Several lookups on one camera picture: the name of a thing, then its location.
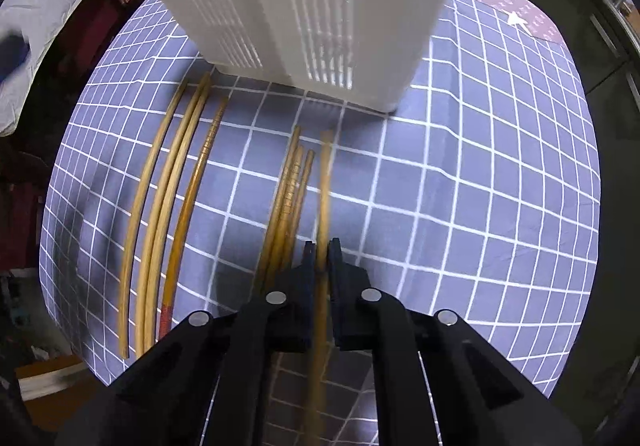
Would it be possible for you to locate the white hanging sheet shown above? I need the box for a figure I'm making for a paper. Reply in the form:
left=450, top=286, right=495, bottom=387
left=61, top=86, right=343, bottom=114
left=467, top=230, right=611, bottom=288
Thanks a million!
left=0, top=0, right=103, bottom=137

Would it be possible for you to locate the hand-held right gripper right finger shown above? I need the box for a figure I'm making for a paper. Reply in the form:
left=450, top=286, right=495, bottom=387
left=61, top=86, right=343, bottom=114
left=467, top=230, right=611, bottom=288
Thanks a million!
left=327, top=237, right=584, bottom=446

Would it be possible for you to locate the white star sticker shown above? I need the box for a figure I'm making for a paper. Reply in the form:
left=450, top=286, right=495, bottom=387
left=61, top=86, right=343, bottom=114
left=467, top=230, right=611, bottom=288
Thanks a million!
left=506, top=10, right=532, bottom=33

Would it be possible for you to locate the blue checked tablecloth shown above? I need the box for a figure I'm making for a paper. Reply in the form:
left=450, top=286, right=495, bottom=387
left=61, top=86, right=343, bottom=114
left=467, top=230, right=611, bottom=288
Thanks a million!
left=39, top=0, right=601, bottom=446

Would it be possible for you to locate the light bamboo chopstick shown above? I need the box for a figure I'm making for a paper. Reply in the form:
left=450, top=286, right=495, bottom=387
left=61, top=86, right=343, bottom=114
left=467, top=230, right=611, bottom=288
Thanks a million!
left=135, top=71, right=211, bottom=354
left=302, top=129, right=335, bottom=446
left=117, top=79, right=190, bottom=359
left=144, top=80, right=213, bottom=354

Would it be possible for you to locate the pale flat box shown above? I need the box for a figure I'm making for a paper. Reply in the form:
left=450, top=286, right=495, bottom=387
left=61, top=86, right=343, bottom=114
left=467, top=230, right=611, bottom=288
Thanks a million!
left=17, top=353, right=98, bottom=399

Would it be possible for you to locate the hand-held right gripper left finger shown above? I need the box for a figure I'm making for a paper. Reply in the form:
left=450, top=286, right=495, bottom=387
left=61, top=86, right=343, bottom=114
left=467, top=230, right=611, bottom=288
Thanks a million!
left=55, top=240, right=317, bottom=446

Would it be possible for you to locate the white plastic utensil holder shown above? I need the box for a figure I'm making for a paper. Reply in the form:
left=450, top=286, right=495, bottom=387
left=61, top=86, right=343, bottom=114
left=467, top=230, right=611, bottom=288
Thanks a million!
left=107, top=0, right=478, bottom=115

